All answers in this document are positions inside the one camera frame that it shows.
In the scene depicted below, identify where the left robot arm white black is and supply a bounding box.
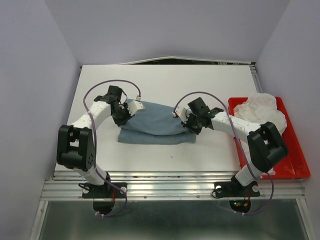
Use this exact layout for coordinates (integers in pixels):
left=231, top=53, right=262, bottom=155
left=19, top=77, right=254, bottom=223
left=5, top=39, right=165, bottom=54
left=56, top=85, right=141, bottom=197

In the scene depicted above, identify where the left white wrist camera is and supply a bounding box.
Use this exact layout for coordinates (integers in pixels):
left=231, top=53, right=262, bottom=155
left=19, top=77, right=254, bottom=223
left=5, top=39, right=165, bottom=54
left=127, top=96, right=145, bottom=116

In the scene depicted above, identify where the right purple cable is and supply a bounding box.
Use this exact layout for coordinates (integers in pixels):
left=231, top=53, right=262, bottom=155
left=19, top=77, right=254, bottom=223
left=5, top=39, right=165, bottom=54
left=172, top=91, right=275, bottom=216

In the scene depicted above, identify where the purple cable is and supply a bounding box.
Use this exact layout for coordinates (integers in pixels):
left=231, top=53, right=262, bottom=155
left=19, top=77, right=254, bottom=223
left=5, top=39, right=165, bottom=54
left=172, top=91, right=275, bottom=216
left=82, top=79, right=142, bottom=218

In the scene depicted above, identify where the red plastic tray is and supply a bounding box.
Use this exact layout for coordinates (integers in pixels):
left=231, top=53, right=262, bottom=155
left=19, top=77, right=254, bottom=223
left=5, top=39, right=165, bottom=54
left=228, top=96, right=311, bottom=180

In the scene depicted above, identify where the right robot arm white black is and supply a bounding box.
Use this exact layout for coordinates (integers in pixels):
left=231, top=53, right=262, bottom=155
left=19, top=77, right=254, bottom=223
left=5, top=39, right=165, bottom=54
left=173, top=97, right=289, bottom=198

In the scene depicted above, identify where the white skirt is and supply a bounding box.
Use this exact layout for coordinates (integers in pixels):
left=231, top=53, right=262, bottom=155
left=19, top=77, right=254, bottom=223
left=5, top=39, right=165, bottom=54
left=233, top=91, right=287, bottom=176

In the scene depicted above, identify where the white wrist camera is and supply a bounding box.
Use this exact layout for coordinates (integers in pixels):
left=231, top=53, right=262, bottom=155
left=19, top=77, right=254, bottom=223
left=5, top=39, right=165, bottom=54
left=127, top=96, right=145, bottom=116
left=172, top=106, right=192, bottom=124

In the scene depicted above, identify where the aluminium extrusion frame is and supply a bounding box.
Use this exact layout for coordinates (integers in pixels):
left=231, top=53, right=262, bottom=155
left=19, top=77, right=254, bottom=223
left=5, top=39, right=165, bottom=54
left=30, top=64, right=317, bottom=240

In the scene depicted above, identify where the light blue denim skirt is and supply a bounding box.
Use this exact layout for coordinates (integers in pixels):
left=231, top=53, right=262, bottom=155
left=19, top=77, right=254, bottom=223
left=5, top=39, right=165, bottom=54
left=117, top=101, right=197, bottom=145

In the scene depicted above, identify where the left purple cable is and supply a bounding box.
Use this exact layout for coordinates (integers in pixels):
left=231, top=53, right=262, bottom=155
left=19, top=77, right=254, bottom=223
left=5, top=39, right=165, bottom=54
left=82, top=79, right=142, bottom=218

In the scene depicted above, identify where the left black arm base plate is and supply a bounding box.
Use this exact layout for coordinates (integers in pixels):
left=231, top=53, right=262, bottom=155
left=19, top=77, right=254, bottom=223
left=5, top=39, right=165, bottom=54
left=78, top=182, right=125, bottom=199

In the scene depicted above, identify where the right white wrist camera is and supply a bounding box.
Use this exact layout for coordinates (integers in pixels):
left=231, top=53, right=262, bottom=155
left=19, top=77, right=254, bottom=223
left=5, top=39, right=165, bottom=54
left=172, top=106, right=192, bottom=124

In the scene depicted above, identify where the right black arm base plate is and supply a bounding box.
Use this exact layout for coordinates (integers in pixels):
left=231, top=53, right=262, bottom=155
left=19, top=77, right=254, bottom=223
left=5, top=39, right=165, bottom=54
left=211, top=181, right=261, bottom=199

